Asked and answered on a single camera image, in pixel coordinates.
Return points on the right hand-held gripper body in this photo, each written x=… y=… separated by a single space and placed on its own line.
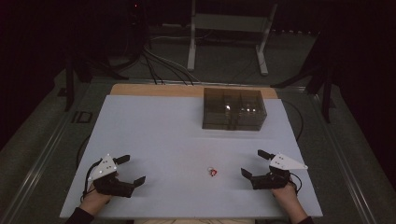
x=281 y=162

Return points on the metal floor rail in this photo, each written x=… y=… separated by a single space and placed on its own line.
x=35 y=169
x=344 y=161

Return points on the dark clear drawer box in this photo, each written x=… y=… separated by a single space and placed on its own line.
x=218 y=115

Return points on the person's left hand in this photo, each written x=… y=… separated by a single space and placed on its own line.
x=93 y=200

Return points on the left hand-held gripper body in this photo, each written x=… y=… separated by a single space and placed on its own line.
x=106 y=168

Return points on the white table mat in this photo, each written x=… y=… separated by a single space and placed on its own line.
x=174 y=149

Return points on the white metal stand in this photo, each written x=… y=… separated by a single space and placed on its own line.
x=230 y=22

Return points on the person's right hand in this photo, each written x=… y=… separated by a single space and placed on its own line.
x=286 y=197

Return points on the black floor plate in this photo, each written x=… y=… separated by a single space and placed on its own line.
x=82 y=117

